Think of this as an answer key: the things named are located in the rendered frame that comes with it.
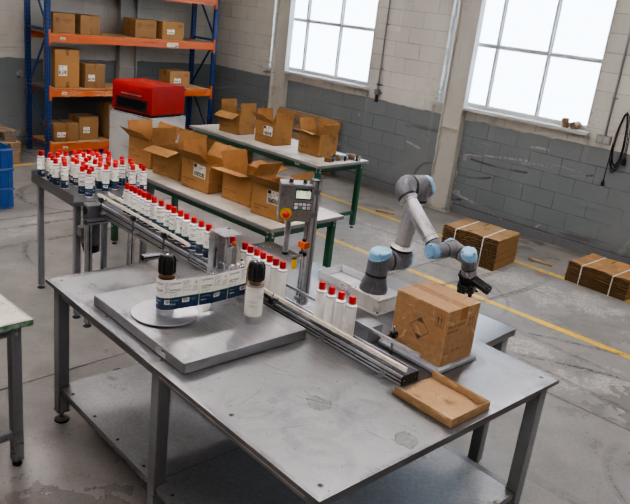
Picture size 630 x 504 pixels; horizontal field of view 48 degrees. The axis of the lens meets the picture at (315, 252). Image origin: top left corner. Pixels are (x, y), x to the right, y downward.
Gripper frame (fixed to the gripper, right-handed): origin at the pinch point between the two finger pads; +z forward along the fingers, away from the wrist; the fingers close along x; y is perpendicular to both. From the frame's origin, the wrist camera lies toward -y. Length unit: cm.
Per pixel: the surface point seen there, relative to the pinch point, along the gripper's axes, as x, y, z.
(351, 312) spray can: 53, 39, -33
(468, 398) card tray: 69, -21, -18
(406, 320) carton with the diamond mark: 41, 18, -23
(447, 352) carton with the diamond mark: 48, -4, -17
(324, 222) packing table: -111, 154, 77
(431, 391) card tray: 73, -6, -21
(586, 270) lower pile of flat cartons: -299, -16, 246
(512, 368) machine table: 32.0, -29.5, 1.6
